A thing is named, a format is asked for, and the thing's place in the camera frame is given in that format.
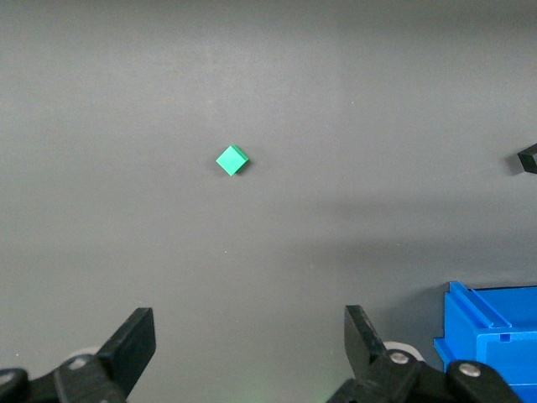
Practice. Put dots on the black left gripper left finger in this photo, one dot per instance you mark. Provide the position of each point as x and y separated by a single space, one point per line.
130 344

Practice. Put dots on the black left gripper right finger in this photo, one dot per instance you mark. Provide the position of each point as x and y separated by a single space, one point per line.
361 340

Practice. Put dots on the small green cube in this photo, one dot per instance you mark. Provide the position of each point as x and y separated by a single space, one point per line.
230 161

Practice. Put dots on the small black cube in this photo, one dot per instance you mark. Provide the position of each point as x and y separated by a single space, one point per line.
530 163

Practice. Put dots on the blue plastic storage bin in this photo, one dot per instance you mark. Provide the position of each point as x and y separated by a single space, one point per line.
503 348

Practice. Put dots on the dark grey table mat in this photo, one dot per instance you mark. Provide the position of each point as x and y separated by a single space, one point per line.
126 168

